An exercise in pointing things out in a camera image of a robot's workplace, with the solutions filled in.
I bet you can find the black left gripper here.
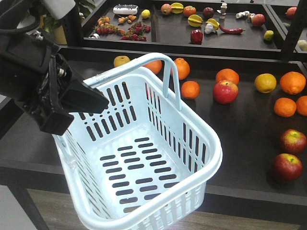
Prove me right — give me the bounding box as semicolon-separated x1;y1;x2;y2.
0;30;109;136

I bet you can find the light blue plastic basket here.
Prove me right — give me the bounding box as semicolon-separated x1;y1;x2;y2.
54;53;223;230

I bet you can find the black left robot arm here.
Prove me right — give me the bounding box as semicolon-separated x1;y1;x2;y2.
0;0;109;135

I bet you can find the red bell pepper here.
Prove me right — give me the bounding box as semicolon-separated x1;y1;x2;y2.
190;29;203;45

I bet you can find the red apple near oranges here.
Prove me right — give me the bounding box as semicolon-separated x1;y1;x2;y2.
213;80;239;104

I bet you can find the black wooden produce stand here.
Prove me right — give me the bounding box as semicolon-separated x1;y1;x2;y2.
0;0;307;230

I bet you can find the red chili pepper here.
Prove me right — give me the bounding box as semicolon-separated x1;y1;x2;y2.
219;24;245;35

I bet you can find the yellow round citrus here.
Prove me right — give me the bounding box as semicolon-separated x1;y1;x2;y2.
254;73;277;93

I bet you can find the orange with navel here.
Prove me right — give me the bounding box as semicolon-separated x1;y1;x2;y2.
280;71;307;95

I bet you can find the red apple middle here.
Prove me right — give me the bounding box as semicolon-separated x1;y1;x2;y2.
280;129;307;154

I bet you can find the red apple front right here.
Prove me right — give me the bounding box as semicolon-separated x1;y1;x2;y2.
272;153;303;184

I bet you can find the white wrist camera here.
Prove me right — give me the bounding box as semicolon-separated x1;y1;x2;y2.
42;0;75;20

